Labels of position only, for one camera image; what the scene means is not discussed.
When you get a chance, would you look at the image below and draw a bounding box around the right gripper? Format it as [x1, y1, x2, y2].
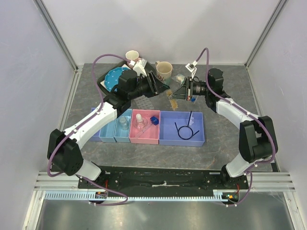
[169, 77, 212, 101]

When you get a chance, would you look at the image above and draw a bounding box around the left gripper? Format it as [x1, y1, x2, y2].
[129, 71, 170, 100]

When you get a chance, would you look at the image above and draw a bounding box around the test tube brush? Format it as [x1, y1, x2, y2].
[166, 90, 178, 111]

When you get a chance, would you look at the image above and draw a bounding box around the blue base graduated cylinder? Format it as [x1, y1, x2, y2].
[136, 116, 159, 138]

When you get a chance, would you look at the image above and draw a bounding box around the glass alcohol lamp white cap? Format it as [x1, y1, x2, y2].
[135, 114, 148, 130]

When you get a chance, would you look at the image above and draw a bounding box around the black wire ring stand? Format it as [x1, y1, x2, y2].
[174, 111, 199, 140]

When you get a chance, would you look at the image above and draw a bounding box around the small glass beaker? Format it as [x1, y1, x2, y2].
[118, 116, 129, 130]

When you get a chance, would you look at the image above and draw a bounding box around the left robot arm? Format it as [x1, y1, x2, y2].
[47, 70, 169, 188]

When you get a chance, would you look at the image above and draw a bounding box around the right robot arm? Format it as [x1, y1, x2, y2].
[169, 68, 278, 189]

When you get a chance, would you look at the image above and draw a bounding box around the plastic bag of cotton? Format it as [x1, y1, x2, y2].
[172, 74, 187, 86]

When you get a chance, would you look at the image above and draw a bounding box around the beige green floral mug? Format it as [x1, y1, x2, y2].
[155, 61, 173, 86]

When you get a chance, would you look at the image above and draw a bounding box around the pink mug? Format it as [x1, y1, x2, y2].
[125, 50, 141, 69]

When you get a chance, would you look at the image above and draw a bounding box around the large purple bin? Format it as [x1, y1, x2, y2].
[159, 111, 205, 147]

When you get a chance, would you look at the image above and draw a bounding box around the pink bin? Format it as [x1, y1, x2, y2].
[129, 109, 160, 144]

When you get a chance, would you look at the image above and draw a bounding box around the blue polka dot plate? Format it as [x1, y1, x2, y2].
[104, 67, 130, 93]

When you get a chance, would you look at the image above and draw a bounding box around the dark grey tray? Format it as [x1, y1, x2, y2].
[96, 59, 158, 96]

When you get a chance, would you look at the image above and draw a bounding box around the light blue bin right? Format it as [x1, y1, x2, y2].
[114, 109, 132, 143]

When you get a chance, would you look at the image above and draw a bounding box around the small purple bin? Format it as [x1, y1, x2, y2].
[90, 107, 106, 142]

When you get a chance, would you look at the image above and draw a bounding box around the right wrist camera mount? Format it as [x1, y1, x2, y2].
[185, 61, 198, 79]

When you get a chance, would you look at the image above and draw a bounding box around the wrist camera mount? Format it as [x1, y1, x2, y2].
[129, 58, 147, 76]
[185, 61, 198, 79]

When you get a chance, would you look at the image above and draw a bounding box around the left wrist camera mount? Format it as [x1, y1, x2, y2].
[129, 58, 147, 76]

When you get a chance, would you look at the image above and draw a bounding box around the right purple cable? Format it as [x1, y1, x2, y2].
[195, 47, 276, 208]

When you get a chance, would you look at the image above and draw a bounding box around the purple cable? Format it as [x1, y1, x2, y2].
[195, 47, 276, 208]
[47, 54, 137, 207]

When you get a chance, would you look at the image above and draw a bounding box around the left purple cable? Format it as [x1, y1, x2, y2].
[47, 54, 137, 207]

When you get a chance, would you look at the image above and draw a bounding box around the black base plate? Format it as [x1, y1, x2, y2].
[78, 166, 249, 197]

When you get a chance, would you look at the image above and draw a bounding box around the light blue cable duct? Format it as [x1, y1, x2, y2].
[44, 191, 228, 202]

